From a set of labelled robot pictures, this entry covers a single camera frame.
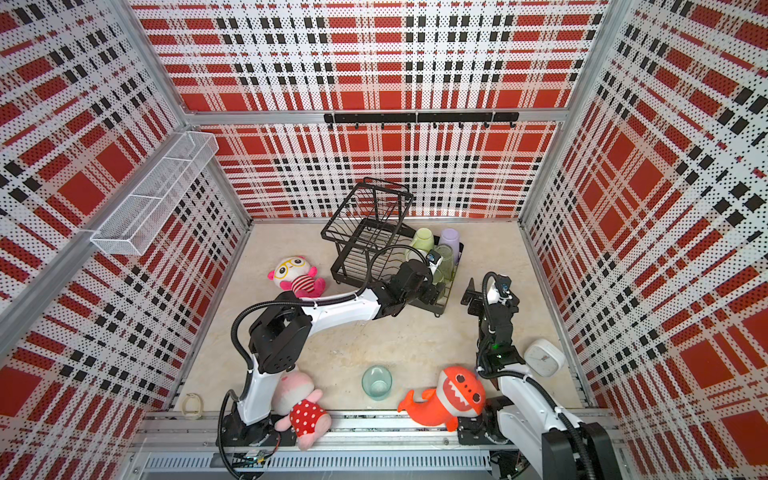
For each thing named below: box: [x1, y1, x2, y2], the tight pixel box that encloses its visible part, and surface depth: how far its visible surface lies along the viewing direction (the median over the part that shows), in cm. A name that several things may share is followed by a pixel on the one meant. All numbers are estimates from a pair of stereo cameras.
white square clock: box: [524, 338, 566, 377], surface depth 80 cm
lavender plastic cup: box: [440, 228, 460, 263], surface depth 98 cm
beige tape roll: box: [182, 392, 204, 420], surface depth 79 cm
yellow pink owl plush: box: [267, 255, 326, 298], surface depth 98 cm
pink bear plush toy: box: [272, 370, 332, 451], surface depth 73 cm
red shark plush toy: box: [398, 366, 486, 432], surface depth 74 cm
